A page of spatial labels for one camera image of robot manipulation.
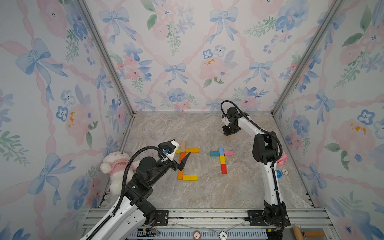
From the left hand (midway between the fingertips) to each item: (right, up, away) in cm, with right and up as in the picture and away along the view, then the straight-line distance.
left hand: (181, 145), depth 67 cm
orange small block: (-2, -19, +20) cm, 28 cm away
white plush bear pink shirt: (-37, -12, +14) cm, 41 cm away
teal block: (+19, -9, +30) cm, 37 cm away
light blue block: (+24, -7, +30) cm, 39 cm away
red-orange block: (-2, -10, +31) cm, 33 cm away
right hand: (+30, +5, +40) cm, 51 cm away
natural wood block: (-2, -5, +33) cm, 33 cm away
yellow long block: (+4, -21, +18) cm, 28 cm away
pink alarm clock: (+61, -13, +25) cm, 67 cm away
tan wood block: (+30, +2, +37) cm, 47 cm away
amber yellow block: (+5, -7, +31) cm, 32 cm away
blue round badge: (+56, -19, +21) cm, 63 cm away
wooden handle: (+54, -41, +1) cm, 67 cm away
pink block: (+28, -8, +29) cm, 41 cm away
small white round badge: (+60, -18, +23) cm, 67 cm away
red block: (+24, -17, +24) cm, 38 cm away
